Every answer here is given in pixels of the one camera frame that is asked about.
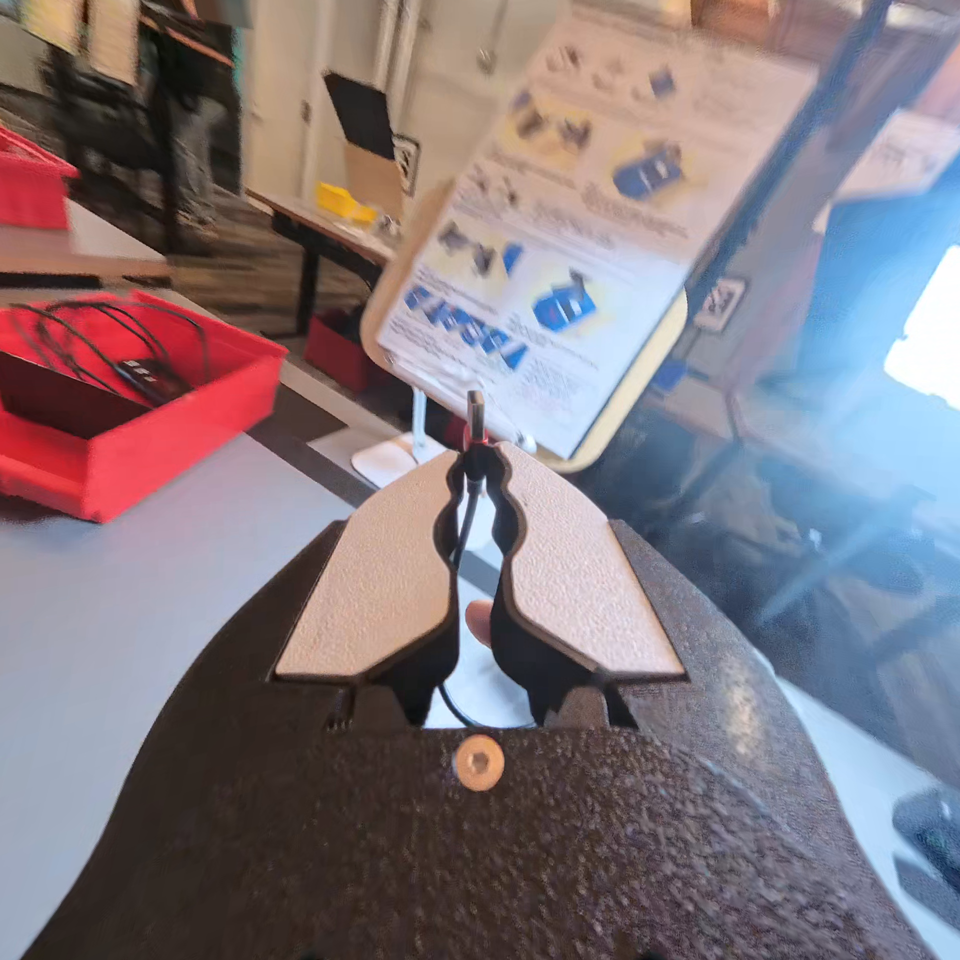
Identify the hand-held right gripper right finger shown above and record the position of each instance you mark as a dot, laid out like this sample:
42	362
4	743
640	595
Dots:
585	592

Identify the black divider panel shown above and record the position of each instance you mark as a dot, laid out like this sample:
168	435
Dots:
60	405

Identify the instruction poster on board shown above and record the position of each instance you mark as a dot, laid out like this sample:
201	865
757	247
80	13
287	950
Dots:
562	225

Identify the large red storage bin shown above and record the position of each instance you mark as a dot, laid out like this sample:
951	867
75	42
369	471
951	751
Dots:
187	450

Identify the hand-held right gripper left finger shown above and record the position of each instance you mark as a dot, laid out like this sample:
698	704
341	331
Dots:
375	592

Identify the dark wooden table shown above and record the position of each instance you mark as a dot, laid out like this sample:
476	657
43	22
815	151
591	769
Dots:
292	212

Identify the small red floor bin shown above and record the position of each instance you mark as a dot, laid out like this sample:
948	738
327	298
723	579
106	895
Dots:
334	352

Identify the cardboard box with black flap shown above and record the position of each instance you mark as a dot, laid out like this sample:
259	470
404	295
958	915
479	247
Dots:
367	176

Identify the person's right hand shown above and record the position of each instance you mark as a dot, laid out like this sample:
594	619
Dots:
480	622

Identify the yellow bin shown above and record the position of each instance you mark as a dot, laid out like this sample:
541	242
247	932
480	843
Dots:
341	201

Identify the closed red storage bin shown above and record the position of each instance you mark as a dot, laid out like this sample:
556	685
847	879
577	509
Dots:
34	187

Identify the black usb hub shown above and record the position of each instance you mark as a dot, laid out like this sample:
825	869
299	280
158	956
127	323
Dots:
154	381

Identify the white sign stand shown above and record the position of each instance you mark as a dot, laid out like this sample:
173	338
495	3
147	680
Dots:
390	457

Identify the black white fiducial tag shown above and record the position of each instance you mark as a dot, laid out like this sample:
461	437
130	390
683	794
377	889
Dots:
721	304
406	165

